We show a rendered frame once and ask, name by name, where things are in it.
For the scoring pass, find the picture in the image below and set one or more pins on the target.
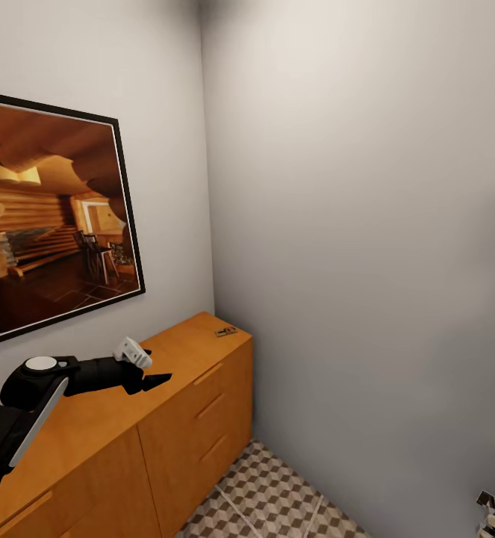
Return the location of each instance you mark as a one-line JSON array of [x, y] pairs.
[[68, 241]]

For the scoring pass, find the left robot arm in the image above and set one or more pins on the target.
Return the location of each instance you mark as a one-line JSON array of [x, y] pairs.
[[31, 392]]

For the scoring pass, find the cabinet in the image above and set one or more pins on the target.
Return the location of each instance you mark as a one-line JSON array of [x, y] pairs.
[[111, 465]]

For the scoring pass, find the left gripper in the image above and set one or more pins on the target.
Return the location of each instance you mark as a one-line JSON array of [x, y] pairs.
[[112, 373]]

